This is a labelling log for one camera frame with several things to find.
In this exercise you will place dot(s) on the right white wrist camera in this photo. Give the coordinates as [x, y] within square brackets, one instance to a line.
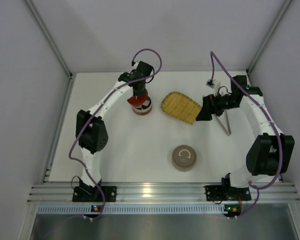
[214, 85]

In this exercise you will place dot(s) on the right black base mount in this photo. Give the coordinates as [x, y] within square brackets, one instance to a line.
[214, 193]

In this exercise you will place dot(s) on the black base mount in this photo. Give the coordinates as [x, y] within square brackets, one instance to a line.
[107, 192]
[214, 193]

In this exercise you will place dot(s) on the metal tongs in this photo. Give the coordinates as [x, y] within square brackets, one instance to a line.
[225, 127]

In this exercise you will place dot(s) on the red-banded metal bowl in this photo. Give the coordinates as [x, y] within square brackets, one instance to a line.
[140, 111]

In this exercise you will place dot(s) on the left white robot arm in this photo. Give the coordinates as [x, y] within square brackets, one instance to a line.
[91, 133]

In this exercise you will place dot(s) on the brown round lid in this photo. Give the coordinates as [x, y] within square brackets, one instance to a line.
[184, 158]

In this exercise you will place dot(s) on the woven bamboo tray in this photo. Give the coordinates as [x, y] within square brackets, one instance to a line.
[181, 107]

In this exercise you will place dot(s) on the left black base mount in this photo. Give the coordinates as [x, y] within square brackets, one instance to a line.
[107, 192]

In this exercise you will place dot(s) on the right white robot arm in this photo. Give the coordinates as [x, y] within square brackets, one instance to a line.
[271, 150]

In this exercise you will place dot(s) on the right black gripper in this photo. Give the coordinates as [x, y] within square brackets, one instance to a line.
[207, 106]

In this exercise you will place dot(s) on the white sushi piece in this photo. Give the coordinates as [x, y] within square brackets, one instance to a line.
[146, 104]

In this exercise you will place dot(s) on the slotted cable duct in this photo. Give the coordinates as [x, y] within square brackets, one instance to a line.
[134, 209]

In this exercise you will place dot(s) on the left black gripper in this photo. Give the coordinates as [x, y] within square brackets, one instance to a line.
[139, 92]

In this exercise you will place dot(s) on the aluminium mounting rail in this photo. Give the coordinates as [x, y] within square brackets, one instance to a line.
[156, 193]

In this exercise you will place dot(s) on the red round lid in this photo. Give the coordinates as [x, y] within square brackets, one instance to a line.
[136, 100]

